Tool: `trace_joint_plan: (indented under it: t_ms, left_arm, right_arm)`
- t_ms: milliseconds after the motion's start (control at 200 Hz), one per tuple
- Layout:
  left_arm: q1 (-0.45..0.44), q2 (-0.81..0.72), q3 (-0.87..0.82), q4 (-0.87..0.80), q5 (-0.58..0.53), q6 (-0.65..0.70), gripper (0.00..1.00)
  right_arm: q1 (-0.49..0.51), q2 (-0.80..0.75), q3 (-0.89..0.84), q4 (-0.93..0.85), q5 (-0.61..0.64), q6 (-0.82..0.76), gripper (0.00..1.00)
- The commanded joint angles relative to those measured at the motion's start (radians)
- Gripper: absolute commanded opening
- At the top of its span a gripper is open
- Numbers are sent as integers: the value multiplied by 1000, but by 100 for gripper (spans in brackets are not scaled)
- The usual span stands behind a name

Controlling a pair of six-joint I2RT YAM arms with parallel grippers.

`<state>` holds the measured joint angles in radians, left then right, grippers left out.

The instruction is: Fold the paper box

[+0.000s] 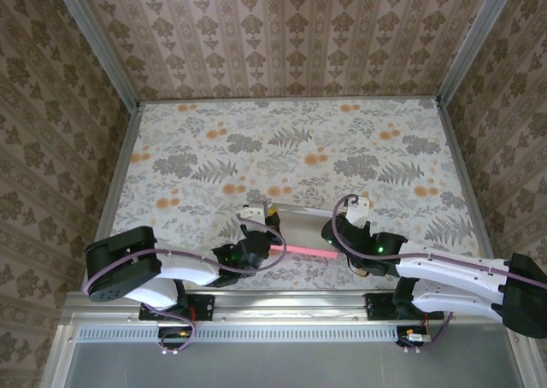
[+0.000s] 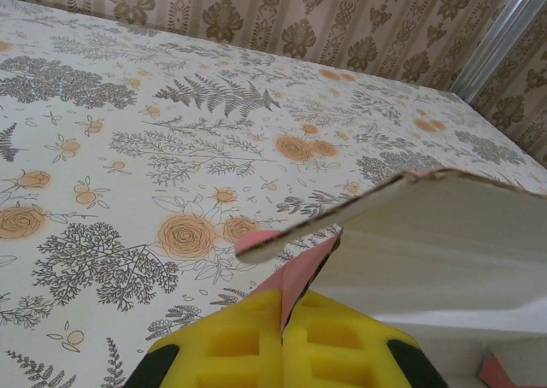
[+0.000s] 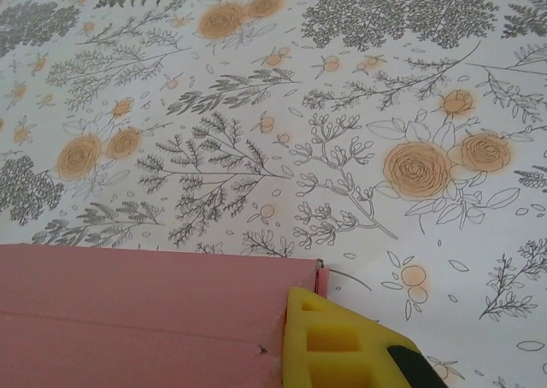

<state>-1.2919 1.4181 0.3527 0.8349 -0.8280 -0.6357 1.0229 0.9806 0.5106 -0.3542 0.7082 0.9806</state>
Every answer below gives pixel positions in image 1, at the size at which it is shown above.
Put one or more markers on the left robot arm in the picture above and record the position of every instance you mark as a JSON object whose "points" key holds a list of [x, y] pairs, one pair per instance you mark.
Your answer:
{"points": [[184, 272]]}

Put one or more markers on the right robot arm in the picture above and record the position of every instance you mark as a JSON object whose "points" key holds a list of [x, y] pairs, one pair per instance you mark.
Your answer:
{"points": [[448, 277]]}

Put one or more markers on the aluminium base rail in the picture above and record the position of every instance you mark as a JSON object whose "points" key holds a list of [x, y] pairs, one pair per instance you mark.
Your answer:
{"points": [[290, 304]]}

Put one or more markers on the grey metal sheet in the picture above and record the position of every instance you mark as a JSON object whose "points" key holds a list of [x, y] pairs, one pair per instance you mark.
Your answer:
{"points": [[290, 362]]}

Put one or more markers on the aluminium table end rail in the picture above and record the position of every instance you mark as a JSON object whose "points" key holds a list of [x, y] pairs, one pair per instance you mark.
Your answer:
{"points": [[290, 99]]}

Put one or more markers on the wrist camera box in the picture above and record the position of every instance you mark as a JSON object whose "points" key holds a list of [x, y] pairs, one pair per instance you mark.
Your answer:
{"points": [[358, 208], [252, 212]]}

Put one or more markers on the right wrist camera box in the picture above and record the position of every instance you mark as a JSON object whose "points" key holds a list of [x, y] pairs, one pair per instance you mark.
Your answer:
{"points": [[358, 208]]}

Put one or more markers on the aluminium frame post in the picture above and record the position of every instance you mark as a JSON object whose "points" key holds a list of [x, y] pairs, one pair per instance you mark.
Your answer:
{"points": [[96, 42], [474, 42]]}

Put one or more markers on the aluminium table side rail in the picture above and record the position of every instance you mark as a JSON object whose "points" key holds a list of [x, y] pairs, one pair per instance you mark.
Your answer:
{"points": [[459, 161], [121, 170]]}

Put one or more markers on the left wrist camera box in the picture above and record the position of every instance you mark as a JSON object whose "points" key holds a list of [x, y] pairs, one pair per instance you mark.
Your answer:
{"points": [[252, 212]]}

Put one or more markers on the pink paper box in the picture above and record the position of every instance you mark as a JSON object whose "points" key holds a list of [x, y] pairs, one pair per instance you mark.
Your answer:
{"points": [[307, 251]]}

